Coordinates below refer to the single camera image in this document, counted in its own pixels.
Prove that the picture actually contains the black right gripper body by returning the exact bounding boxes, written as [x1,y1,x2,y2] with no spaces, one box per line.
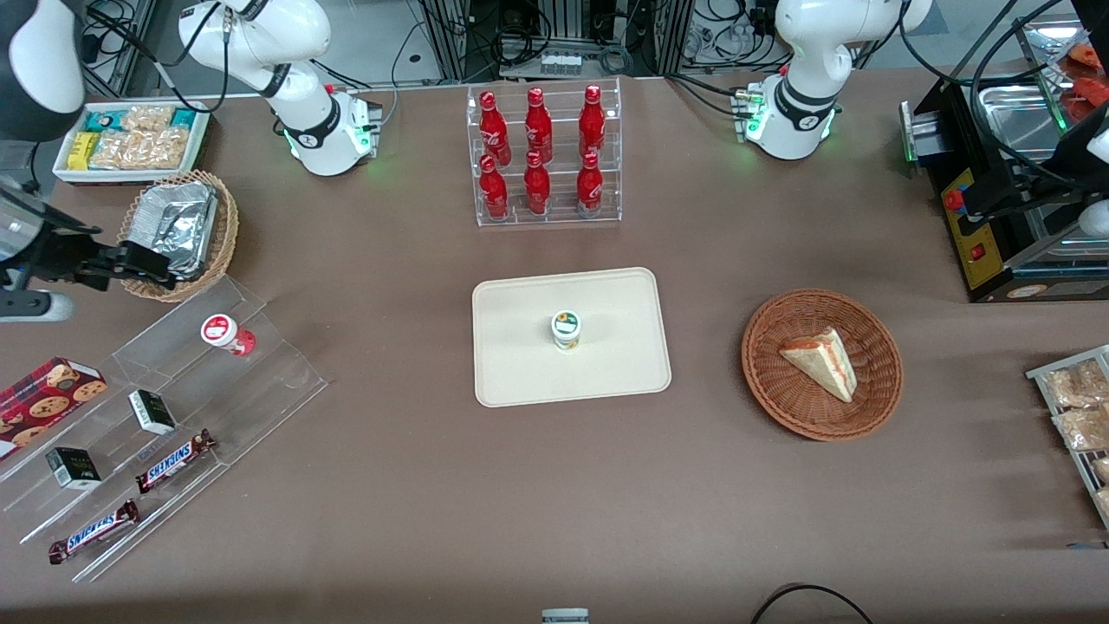
[24,222,110,292]

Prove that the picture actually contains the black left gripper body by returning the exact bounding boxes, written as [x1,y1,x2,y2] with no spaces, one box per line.
[1040,104,1109,205]

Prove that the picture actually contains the green lid yogurt cup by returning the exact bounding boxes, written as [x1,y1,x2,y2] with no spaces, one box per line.
[551,309,583,353]

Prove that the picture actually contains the aluminium foil tray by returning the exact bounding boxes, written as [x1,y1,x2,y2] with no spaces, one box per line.
[121,182,218,281]

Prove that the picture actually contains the steel tray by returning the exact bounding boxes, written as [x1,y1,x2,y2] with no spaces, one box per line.
[977,82,1065,162]

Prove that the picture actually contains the tray of packaged snacks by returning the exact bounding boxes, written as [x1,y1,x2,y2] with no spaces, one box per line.
[1026,345,1109,530]

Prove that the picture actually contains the beige plastic tray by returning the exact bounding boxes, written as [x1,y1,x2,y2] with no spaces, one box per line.
[471,267,673,409]

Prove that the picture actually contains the black yellow machine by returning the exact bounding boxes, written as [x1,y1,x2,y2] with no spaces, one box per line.
[899,17,1109,304]

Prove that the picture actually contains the oval wicker basket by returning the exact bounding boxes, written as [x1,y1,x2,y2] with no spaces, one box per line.
[115,170,240,303]

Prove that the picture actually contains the large clear cracker bag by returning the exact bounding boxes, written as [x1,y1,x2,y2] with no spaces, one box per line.
[90,128,192,171]

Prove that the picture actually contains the red lid yogurt cup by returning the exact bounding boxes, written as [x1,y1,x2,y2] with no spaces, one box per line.
[201,314,257,358]

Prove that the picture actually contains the white snack bin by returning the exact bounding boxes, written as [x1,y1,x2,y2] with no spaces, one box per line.
[52,100,213,185]

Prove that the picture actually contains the red cookie box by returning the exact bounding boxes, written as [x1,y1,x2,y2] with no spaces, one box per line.
[0,357,108,461]

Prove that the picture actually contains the small clear cracker bag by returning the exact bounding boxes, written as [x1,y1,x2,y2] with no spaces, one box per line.
[121,104,175,133]

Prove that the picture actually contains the small black box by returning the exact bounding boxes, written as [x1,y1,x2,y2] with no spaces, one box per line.
[128,390,178,436]
[45,447,102,491]

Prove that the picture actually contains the clear acrylic stepped shelf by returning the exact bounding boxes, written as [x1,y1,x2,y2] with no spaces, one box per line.
[0,276,328,583]

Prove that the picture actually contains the Snickers bar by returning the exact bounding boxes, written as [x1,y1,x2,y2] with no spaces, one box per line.
[48,499,141,566]
[134,429,217,495]

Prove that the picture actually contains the wrapped triangle sandwich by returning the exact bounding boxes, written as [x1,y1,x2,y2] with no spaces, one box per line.
[778,327,859,405]

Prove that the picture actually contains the round wicker basket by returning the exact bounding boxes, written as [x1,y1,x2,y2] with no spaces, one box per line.
[741,288,905,443]

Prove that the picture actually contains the red cola bottle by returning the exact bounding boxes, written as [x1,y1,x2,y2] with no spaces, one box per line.
[478,90,513,166]
[575,152,605,218]
[578,84,607,160]
[524,87,555,165]
[523,151,553,217]
[479,154,510,221]

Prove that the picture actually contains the clear acrylic bottle rack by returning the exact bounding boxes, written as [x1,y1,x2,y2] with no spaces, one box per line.
[466,77,623,229]

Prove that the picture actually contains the thick black cable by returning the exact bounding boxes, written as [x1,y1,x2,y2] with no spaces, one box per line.
[899,0,1080,187]

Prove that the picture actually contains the aluminium frame post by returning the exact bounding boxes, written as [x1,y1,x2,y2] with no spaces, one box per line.
[423,0,488,84]

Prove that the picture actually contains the thin black cable loop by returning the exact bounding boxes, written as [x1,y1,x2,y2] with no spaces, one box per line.
[749,583,876,624]

